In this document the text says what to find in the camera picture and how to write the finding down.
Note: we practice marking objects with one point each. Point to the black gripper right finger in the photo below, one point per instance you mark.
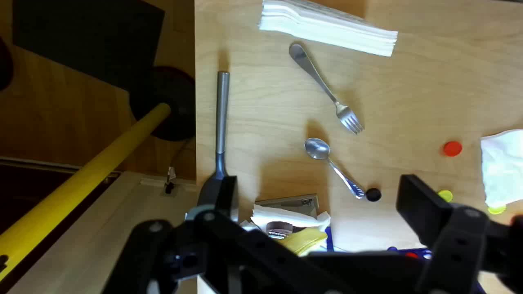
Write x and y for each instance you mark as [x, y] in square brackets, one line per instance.
[468, 250]

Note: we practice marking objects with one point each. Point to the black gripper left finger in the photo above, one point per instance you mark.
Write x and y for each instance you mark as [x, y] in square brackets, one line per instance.
[180, 255]

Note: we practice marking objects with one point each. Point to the blue connect four grid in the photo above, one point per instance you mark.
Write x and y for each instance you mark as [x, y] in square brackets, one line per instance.
[329, 239]

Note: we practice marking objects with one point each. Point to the yellow game disc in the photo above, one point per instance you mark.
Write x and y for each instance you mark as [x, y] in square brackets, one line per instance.
[445, 195]
[496, 210]

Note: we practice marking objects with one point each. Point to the crumpled white tissue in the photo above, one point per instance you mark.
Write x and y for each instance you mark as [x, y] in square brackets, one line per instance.
[501, 164]

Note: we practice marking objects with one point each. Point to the yellow green bag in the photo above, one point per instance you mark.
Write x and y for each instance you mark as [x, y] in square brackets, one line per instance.
[272, 215]

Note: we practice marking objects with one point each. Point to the red game disc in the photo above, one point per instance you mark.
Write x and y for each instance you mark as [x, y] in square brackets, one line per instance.
[451, 148]

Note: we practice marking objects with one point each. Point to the black game disc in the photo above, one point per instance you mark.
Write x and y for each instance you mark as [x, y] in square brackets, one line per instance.
[373, 195]

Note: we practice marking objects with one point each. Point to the dark grey pouch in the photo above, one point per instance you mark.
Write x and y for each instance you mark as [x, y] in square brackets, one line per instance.
[296, 203]

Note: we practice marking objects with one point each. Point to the silver metal spoon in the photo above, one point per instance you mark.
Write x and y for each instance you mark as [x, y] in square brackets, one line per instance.
[317, 148]

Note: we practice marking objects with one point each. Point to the black floor mat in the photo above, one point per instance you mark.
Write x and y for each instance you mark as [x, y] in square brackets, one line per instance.
[87, 38]

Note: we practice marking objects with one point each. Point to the white napkin stack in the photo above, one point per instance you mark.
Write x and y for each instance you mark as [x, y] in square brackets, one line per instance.
[327, 27]

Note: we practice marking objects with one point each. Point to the yellow post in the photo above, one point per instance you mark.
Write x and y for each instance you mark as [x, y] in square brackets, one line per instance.
[82, 185]

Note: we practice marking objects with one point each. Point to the black round post base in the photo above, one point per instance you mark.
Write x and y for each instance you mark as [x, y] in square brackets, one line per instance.
[174, 103]

